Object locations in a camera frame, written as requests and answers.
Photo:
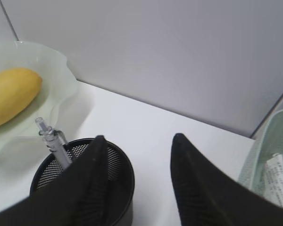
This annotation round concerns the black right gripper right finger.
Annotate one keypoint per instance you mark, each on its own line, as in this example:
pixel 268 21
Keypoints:
pixel 206 196

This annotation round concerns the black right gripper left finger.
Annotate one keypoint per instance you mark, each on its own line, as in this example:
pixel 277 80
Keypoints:
pixel 78 191

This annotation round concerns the grey click pen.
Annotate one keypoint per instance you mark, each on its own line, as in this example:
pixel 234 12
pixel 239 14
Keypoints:
pixel 54 140

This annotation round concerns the white waste paper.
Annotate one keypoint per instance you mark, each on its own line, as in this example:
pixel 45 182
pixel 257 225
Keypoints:
pixel 273 180

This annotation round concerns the yellow mango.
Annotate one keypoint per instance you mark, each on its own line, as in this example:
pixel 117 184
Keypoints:
pixel 18 88

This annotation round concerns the black mesh pen holder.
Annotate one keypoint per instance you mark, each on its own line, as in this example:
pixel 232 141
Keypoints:
pixel 118 205

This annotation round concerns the light green woven basket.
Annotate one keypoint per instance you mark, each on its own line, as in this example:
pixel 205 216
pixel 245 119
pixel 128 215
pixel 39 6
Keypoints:
pixel 266 145

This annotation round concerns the green frosted glass plate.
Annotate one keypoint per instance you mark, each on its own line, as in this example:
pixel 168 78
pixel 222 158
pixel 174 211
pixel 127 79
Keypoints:
pixel 59 84

